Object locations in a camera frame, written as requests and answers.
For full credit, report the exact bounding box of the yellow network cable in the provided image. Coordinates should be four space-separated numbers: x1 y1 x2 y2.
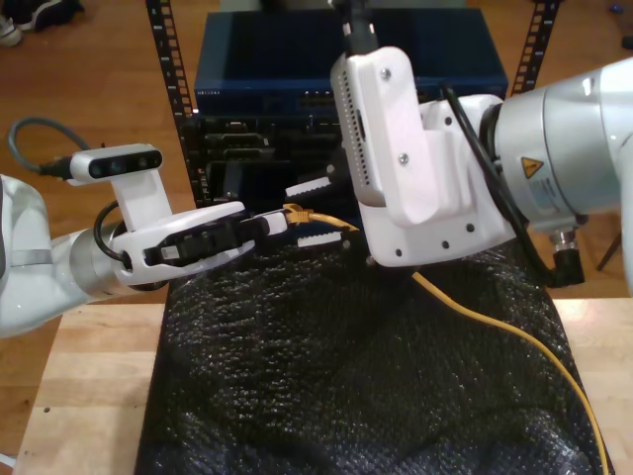
282 201 610 475

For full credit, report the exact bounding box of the black rack server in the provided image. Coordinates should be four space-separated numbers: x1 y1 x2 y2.
195 114 347 162

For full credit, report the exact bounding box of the black bubble wrap mat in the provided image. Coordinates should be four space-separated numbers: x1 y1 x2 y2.
133 232 617 475

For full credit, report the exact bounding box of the brown wooden chair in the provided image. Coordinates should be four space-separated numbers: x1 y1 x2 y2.
595 232 624 272

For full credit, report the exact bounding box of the dark sneaker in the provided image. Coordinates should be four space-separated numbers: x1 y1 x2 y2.
12 0 85 31

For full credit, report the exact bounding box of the white sneaker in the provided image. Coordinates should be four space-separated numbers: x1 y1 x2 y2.
0 14 24 48

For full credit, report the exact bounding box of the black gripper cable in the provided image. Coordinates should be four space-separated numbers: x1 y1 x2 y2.
92 201 135 266
437 83 590 289

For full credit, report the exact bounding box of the blue network switch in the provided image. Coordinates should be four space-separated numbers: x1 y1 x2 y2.
194 9 509 118

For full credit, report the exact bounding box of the black perforated rack post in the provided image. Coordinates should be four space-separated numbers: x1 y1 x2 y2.
508 0 564 98
144 0 208 209

